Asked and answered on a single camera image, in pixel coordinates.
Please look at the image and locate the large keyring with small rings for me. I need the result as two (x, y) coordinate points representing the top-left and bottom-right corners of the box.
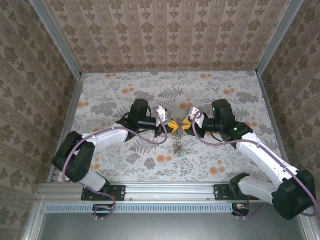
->
(173, 123), (186, 155)

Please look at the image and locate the grey metal panel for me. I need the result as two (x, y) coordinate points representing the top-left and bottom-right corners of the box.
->
(37, 212), (308, 240)

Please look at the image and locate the thin black right gripper cable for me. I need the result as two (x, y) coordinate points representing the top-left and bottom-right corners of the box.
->
(209, 131), (226, 144)

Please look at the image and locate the aluminium side rail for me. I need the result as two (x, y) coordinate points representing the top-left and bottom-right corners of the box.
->
(256, 71), (288, 163)
(47, 73), (86, 183)

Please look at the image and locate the aluminium mounting rail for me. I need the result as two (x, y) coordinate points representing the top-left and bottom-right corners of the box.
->
(37, 182), (306, 202)

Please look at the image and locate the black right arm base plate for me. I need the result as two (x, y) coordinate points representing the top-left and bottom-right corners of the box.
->
(213, 184), (261, 202)

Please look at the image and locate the slotted grey cable duct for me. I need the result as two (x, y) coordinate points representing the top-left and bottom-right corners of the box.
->
(46, 202), (236, 214)

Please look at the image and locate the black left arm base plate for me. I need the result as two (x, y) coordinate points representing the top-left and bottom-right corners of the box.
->
(81, 184), (126, 202)

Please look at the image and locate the aluminium corner post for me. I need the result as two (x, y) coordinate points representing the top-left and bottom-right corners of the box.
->
(255, 0), (305, 76)
(29, 0), (84, 79)

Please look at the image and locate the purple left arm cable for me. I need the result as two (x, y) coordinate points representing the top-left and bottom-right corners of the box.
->
(61, 106), (169, 222)

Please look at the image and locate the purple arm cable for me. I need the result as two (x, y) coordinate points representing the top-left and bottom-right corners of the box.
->
(192, 111), (320, 220)
(61, 106), (169, 222)

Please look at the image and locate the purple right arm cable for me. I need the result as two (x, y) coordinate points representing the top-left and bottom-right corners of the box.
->
(192, 111), (320, 220)

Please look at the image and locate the aluminium frame bar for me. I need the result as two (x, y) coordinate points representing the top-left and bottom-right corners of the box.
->
(22, 198), (48, 240)
(298, 212), (320, 240)

